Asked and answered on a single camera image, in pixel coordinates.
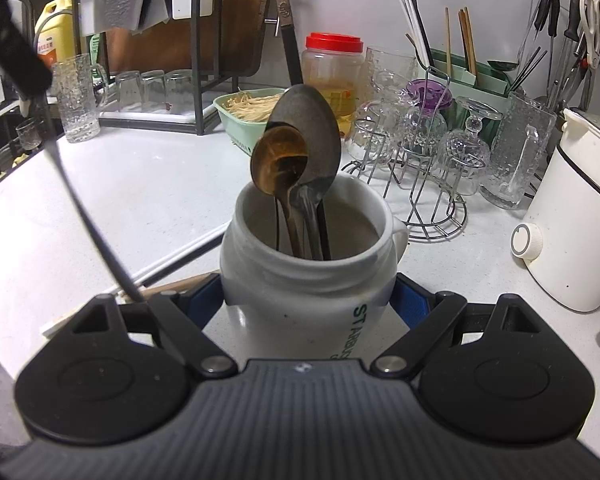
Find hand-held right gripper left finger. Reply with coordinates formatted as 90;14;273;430
70;275;237;380

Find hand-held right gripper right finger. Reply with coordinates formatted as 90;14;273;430
370;272;544;378

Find white ceramic mug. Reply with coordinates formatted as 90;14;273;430
219;172;410;362

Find brown spoon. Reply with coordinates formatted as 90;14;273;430
249;126;309;259

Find dark metal spoon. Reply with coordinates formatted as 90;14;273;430
264;84;342;262

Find black chopstick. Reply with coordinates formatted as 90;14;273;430
412;0;436;69
270;0;332;262

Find row of hanging kitchen utensils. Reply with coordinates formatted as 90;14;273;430
516;0;600;112

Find stemmed crystal glass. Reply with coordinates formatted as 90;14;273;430
436;96;504;197

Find crystal cup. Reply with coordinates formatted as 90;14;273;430
346;99;407;164
405;107;449;162

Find green plastic basket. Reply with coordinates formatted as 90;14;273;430
213;87;292;154

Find white electric cooker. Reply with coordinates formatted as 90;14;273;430
510;106;600;313

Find textured glass mug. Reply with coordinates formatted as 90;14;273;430
479;91;559;211

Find white drain tray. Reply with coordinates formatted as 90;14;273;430
96;104;202;127

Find purple lid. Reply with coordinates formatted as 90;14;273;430
405;78;454;112

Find glass tumbler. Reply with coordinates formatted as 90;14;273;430
115;71;144;112
141;70;168;111
165;69;197;111

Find green utensil holder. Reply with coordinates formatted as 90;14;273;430
424;47;514;147

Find textured glass pitcher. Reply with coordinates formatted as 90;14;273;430
53;53;109;144

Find tall textured glass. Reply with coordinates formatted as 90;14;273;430
364;46;422;107

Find black sink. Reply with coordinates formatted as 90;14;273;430
0;110;48;201

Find black kitchen rack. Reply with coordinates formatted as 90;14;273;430
71;0;293;137

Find green dish soap bottle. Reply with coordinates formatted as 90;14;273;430
88;34;105;68

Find white chopstick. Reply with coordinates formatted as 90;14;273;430
405;0;434;67
399;0;429;69

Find wooden cutting board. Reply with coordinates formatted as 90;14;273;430
104;0;281;80

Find yellow detergent bottle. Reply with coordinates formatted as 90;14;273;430
33;0;77;70

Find kitchen scissors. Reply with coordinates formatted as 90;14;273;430
577;0;600;70

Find dark tall faucet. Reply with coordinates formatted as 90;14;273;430
4;0;37;41

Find wire glass rack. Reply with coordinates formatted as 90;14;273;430
340;74;469;242

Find black cable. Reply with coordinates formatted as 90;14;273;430
0;0;147;306

